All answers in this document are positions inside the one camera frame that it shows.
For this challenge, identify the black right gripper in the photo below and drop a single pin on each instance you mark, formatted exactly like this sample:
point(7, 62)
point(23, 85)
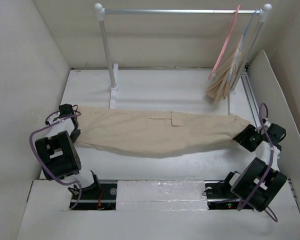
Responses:
point(249, 130)

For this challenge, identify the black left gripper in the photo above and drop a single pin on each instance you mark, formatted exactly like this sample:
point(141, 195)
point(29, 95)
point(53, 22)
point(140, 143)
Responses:
point(75, 135)

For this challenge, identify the beige trousers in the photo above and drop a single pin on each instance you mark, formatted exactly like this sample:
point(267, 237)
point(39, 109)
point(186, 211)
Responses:
point(224, 75)
point(154, 134)

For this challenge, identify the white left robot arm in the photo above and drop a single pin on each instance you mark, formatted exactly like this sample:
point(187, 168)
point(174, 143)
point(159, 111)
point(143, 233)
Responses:
point(57, 154)

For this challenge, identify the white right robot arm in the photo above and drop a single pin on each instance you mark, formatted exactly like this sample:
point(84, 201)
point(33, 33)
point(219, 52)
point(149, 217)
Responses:
point(260, 182)

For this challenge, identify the beige trousers on hanger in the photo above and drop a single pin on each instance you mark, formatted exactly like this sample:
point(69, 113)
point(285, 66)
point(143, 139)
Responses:
point(224, 75)

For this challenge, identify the white clothes rack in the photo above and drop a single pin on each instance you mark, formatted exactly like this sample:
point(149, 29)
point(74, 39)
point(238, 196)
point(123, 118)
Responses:
point(101, 12)

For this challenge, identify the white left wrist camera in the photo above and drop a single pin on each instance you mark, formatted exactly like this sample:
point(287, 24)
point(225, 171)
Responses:
point(54, 117)

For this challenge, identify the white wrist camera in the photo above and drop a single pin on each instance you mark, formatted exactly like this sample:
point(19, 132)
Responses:
point(54, 117)
point(264, 125)

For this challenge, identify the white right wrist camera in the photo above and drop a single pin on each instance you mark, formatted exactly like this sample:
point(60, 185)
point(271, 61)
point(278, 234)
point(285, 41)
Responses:
point(264, 125)

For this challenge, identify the aluminium side rail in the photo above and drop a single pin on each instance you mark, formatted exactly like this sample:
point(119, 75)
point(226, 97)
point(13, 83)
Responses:
point(254, 107)

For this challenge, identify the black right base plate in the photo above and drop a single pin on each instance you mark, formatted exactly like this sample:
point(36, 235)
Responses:
point(218, 193)

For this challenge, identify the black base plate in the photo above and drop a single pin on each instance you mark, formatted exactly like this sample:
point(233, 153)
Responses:
point(93, 199)
point(218, 193)

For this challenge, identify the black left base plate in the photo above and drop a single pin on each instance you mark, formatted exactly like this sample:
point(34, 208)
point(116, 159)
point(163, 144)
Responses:
point(93, 199)

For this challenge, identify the blue wire hanger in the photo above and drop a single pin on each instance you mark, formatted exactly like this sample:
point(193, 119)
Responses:
point(244, 53)

